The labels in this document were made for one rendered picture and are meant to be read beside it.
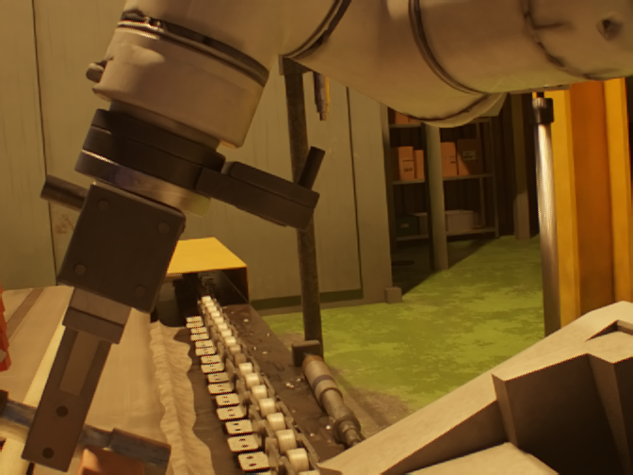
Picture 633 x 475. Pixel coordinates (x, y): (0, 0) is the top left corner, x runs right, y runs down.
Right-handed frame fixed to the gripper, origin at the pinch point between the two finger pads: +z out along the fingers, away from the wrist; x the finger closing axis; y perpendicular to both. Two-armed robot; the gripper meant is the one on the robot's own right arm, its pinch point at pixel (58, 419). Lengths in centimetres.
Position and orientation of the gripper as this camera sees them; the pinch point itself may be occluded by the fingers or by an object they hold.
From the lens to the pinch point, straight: 50.5
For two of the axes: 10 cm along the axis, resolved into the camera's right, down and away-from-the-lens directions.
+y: -9.1, -3.4, -2.2
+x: 2.1, 0.6, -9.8
